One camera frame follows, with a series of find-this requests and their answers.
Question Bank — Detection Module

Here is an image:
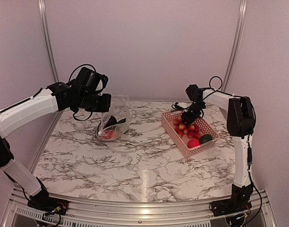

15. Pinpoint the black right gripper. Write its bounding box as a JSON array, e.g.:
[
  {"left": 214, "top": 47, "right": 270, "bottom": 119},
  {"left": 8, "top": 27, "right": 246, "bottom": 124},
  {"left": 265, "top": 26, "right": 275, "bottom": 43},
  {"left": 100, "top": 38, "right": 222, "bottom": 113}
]
[{"left": 181, "top": 102, "right": 205, "bottom": 126}]

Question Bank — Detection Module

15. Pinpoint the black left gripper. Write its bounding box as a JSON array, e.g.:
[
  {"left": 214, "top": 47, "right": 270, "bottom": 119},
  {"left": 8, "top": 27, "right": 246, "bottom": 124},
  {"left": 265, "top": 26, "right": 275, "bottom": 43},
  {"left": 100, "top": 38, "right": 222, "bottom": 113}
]
[{"left": 78, "top": 91, "right": 111, "bottom": 112}]

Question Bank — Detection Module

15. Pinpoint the red yellow lychee bunch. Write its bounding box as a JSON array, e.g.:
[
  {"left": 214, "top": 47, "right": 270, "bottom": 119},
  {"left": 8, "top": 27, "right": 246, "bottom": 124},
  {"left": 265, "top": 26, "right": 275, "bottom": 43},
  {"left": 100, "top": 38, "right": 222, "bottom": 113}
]
[{"left": 173, "top": 119, "right": 203, "bottom": 139}]

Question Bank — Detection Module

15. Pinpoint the pink perforated plastic basket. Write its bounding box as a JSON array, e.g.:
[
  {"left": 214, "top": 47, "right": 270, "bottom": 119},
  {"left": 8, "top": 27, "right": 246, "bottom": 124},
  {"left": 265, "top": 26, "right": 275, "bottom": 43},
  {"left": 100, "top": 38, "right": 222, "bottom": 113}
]
[{"left": 161, "top": 111, "right": 219, "bottom": 158}]

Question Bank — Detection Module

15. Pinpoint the dark purple eggplant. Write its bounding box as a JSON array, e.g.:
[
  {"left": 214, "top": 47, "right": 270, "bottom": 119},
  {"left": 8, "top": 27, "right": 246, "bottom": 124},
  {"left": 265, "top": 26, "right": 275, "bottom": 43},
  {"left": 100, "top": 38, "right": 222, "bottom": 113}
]
[{"left": 96, "top": 115, "right": 117, "bottom": 139}]

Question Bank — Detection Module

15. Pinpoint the clear zip top bag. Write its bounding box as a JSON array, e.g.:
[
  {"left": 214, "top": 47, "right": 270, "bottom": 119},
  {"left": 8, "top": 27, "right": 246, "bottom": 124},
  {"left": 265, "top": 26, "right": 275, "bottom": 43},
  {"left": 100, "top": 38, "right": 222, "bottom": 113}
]
[{"left": 95, "top": 95, "right": 133, "bottom": 141}]

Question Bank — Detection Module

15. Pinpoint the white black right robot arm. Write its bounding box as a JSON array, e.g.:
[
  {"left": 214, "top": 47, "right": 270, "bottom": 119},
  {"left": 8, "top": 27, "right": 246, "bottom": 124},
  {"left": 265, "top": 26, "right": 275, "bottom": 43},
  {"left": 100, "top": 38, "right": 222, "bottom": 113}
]
[{"left": 182, "top": 85, "right": 256, "bottom": 212}]

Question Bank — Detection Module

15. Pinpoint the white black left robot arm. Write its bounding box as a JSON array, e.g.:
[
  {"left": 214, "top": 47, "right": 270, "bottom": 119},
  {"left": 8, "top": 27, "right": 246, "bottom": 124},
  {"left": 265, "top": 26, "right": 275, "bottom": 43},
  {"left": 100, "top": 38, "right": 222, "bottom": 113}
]
[{"left": 0, "top": 64, "right": 111, "bottom": 210}]

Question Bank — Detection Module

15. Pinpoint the green bell pepper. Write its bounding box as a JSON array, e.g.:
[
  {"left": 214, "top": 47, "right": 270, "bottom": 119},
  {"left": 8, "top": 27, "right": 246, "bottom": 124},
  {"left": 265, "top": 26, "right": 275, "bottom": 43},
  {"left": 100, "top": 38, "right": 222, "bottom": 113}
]
[{"left": 199, "top": 134, "right": 213, "bottom": 144}]

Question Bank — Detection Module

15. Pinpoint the pink red apple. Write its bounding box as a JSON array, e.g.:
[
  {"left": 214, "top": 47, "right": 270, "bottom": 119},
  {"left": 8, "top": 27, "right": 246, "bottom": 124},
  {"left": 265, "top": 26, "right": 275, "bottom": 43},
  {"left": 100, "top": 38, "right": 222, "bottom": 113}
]
[{"left": 187, "top": 139, "right": 200, "bottom": 149}]

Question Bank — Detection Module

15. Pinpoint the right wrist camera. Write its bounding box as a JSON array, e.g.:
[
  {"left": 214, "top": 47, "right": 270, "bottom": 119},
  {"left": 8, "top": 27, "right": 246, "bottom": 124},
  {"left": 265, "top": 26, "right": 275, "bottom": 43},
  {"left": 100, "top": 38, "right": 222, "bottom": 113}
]
[{"left": 171, "top": 102, "right": 190, "bottom": 111}]

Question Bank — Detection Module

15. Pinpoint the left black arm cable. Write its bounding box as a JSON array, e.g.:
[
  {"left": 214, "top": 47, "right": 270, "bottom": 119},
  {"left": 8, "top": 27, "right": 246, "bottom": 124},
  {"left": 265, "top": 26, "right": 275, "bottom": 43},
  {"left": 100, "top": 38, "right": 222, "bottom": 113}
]
[{"left": 68, "top": 63, "right": 100, "bottom": 83}]

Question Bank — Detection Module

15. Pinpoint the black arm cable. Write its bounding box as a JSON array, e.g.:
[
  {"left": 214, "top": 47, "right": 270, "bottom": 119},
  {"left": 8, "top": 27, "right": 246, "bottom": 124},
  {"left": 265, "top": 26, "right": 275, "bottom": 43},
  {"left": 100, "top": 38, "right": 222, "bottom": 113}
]
[
  {"left": 209, "top": 76, "right": 263, "bottom": 209},
  {"left": 68, "top": 63, "right": 100, "bottom": 83}
]

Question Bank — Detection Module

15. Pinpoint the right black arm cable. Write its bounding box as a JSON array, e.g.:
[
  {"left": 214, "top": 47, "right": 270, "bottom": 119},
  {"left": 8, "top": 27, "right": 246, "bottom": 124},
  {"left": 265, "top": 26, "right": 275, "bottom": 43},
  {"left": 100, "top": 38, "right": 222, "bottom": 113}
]
[{"left": 209, "top": 76, "right": 263, "bottom": 209}]

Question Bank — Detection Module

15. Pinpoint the left aluminium frame post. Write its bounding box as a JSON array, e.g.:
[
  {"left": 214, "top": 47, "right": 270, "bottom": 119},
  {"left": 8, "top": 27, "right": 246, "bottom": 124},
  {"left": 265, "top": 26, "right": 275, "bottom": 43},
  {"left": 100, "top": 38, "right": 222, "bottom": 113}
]
[{"left": 37, "top": 0, "right": 66, "bottom": 106}]

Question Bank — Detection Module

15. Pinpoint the aluminium frame post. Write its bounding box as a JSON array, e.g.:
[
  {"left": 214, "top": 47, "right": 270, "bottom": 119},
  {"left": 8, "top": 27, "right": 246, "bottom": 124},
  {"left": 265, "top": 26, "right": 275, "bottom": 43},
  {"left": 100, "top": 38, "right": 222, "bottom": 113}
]
[
  {"left": 37, "top": 0, "right": 66, "bottom": 106},
  {"left": 222, "top": 0, "right": 248, "bottom": 91}
]

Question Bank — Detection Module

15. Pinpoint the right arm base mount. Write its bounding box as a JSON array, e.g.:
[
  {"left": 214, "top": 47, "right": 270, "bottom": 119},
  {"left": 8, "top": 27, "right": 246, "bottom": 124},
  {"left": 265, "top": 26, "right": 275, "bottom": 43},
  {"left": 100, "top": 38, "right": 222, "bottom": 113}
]
[{"left": 209, "top": 192, "right": 251, "bottom": 217}]

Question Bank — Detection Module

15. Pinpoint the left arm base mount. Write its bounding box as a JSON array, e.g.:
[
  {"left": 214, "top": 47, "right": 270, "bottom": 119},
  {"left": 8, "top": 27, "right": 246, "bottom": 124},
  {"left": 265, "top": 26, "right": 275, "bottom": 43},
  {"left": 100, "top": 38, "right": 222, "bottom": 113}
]
[{"left": 27, "top": 178, "right": 69, "bottom": 215}]

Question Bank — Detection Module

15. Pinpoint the right aluminium frame post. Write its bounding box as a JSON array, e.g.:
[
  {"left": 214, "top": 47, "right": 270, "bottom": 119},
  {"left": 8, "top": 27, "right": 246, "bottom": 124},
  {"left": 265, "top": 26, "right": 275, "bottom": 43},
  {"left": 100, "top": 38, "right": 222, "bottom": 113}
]
[{"left": 222, "top": 0, "right": 248, "bottom": 91}]

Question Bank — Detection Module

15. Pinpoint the aluminium front rail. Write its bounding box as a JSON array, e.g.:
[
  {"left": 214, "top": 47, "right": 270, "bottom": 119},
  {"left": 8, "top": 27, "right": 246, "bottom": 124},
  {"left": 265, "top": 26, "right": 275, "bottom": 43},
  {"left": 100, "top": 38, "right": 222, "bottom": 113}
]
[{"left": 0, "top": 187, "right": 277, "bottom": 227}]

